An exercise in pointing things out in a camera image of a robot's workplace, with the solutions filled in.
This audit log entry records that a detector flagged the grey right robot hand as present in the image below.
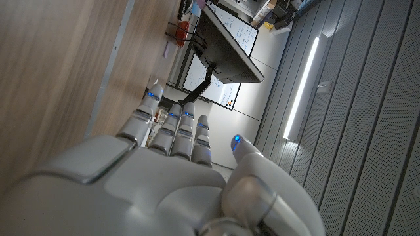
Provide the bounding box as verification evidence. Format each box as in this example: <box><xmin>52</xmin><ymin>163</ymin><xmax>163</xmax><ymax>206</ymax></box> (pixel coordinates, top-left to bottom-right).
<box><xmin>0</xmin><ymin>83</ymin><xmax>326</xmax><ymax>236</ymax></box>

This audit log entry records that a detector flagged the computer monitor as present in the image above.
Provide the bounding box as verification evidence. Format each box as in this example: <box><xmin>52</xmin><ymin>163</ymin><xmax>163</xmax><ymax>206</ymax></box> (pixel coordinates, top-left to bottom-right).
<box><xmin>192</xmin><ymin>5</ymin><xmax>265</xmax><ymax>85</ymax></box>

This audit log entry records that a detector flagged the ceiling light strip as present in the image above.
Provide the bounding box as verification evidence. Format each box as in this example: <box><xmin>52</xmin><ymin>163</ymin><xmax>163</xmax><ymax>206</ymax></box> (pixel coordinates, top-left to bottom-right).
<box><xmin>282</xmin><ymin>36</ymin><xmax>320</xmax><ymax>141</ymax></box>

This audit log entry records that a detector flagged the wall whiteboard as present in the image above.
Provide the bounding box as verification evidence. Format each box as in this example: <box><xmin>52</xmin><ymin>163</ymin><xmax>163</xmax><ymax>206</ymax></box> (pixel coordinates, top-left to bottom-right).
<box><xmin>182</xmin><ymin>3</ymin><xmax>259</xmax><ymax>111</ymax></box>

